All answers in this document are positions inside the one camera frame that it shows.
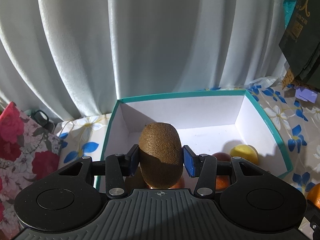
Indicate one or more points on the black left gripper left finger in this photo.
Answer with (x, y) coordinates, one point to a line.
(118, 166)

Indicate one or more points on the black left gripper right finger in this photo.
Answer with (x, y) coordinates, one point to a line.
(204, 168)

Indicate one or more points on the dark red apple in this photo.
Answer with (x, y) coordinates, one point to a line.
(221, 156)

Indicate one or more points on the orange mandarin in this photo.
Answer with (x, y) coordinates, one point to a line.
(222, 182)

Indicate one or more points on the brown kiwi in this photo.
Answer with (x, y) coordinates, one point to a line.
(161, 157)

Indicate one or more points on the teal cardboard box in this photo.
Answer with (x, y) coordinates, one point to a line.
(206, 121)

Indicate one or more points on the red floral gift bag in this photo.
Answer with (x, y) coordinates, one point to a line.
(28, 153)

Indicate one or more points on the blue floral tablecloth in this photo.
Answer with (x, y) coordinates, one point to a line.
(296, 122)

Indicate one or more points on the white curtain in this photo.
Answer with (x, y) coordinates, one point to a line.
(74, 58)

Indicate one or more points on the small purple box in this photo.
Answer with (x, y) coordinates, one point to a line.
(306, 94)

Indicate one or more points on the dark green hanging bag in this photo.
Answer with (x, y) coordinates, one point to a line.
(300, 42)

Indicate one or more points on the teal hanging bag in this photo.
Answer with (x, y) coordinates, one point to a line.
(290, 0)

